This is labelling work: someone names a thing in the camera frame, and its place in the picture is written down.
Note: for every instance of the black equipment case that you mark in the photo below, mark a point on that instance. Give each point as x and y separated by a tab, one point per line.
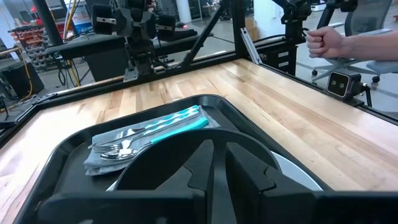
21	81

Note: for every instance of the person's hand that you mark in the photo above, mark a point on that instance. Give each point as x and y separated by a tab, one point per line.
326	42

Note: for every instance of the labelled black drawer unit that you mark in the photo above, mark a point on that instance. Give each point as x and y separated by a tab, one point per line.
283	59

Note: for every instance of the grey mesh office chair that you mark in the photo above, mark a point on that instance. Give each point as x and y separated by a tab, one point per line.
367	15

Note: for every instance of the person's forearm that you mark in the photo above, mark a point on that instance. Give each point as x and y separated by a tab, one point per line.
373	46

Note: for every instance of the black bowl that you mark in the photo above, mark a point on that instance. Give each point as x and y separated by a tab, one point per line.
161	161

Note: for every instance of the silver angle bracket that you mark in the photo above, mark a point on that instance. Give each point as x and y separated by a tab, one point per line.
250	46

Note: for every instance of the black aluminium rig frame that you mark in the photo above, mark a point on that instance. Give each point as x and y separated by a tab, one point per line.
239	31

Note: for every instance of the black plastic tray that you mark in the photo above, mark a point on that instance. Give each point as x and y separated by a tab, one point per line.
77	174

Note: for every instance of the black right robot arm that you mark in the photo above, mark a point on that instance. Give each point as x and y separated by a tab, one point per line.
141	53

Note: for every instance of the grey table-level camera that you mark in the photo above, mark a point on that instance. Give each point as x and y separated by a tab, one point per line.
339	84

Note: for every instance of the grey cloth napkin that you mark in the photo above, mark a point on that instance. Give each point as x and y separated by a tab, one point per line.
99	165

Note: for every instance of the black workbench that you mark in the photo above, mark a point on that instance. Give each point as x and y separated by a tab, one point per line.
93	46

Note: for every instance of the black round column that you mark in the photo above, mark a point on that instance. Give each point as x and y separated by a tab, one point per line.
46	18

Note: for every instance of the white round plate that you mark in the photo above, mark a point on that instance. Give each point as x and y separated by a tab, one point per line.
298	174

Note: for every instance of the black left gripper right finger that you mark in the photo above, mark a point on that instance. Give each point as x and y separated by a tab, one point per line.
245	174

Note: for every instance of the red parts bin rack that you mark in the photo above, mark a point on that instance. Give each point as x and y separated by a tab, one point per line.
29	40

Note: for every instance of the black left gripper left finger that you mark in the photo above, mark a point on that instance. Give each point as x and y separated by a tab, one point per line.
199	168

